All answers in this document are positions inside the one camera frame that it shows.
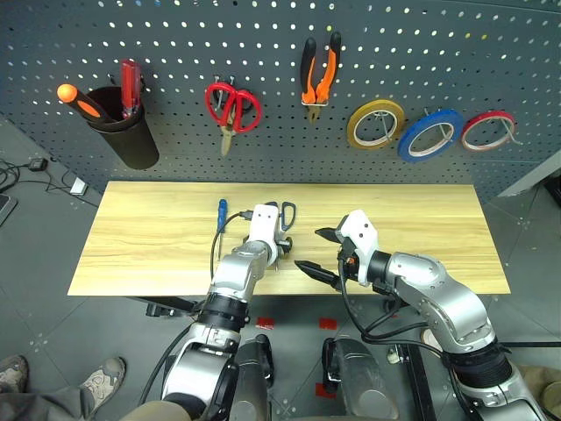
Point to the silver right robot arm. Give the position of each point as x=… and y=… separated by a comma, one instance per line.
x=438, y=289

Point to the red tape roll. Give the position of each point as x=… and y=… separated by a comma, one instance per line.
x=471, y=129

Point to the black power adapter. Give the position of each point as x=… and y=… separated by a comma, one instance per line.
x=37, y=164

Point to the dark rounded robot leg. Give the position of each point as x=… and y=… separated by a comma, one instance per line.
x=359, y=377
x=254, y=377

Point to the blue tape roll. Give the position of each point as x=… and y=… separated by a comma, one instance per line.
x=409, y=140

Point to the black cylindrical tool cup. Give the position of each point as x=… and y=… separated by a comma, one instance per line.
x=131, y=140

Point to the grey trouser leg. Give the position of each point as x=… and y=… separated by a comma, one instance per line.
x=39, y=405

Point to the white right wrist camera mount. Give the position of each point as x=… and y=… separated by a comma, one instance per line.
x=361, y=232

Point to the dark flat floor device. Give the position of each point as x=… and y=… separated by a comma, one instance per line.
x=5, y=209

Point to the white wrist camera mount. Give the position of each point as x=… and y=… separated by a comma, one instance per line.
x=264, y=223
x=361, y=232

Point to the grey pegboard side panel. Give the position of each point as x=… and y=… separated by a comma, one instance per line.
x=532, y=175

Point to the black table frame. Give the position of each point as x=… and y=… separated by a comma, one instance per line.
x=175, y=303

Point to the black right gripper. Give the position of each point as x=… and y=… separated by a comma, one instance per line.
x=348, y=272

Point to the black floor rail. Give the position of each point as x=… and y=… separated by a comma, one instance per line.
x=416, y=381

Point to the orange and black pliers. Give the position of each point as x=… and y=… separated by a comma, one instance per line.
x=325, y=74

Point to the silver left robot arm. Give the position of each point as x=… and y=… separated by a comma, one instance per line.
x=236, y=272

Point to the grey perforated metal pegboard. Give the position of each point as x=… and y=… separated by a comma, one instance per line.
x=271, y=39

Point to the grey hiking shoe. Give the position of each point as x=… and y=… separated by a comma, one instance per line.
x=12, y=373
x=105, y=379

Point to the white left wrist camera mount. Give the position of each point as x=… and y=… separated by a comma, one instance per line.
x=264, y=223

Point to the silver tape peg hook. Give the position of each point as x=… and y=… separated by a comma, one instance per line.
x=385, y=125
x=512, y=133
x=445, y=131

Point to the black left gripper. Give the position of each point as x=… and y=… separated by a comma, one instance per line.
x=280, y=250

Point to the yellow tape roll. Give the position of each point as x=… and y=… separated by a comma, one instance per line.
x=356, y=120

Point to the silver scissors peg hook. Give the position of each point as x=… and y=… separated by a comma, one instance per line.
x=218, y=94

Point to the silver pliers holder bracket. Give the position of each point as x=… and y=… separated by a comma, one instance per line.
x=323, y=103

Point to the orange and black screwdriver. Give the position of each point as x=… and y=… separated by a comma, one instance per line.
x=81, y=102

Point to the white power adapter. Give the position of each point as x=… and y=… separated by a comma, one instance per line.
x=79, y=187

